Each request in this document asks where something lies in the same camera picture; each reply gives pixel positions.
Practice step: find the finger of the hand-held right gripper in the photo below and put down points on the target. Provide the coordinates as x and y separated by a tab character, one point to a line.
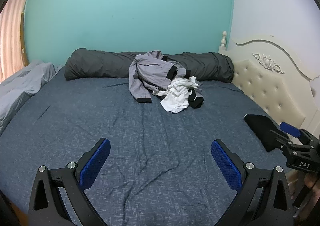
280	137
290	129

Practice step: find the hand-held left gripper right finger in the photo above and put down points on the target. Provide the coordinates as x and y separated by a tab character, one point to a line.
225	166

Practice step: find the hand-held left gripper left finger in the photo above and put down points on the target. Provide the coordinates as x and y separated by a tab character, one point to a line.
96	163

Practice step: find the white garment pile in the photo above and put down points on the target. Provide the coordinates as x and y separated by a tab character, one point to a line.
175	101

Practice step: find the grey jacket with black trim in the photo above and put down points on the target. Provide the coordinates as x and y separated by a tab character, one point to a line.
150	68

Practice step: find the person's right hand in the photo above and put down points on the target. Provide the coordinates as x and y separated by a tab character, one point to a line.
314	181

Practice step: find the black cloth item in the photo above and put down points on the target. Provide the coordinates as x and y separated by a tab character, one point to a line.
260	128

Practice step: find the cream tufted headboard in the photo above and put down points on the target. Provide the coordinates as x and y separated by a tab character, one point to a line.
275	86

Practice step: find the blue-grey bed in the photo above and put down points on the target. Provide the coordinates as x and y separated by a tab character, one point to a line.
150	153

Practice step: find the black garment with white piping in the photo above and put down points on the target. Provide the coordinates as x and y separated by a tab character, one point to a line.
196	102

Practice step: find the dark grey rolled duvet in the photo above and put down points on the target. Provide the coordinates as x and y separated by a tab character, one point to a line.
100	66

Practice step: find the light grey blanket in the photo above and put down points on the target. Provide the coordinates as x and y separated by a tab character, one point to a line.
20	83

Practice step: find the pink curtain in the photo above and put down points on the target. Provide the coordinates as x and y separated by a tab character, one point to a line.
12	41

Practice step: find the wooden window frame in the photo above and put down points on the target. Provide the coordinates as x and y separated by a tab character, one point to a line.
23	41

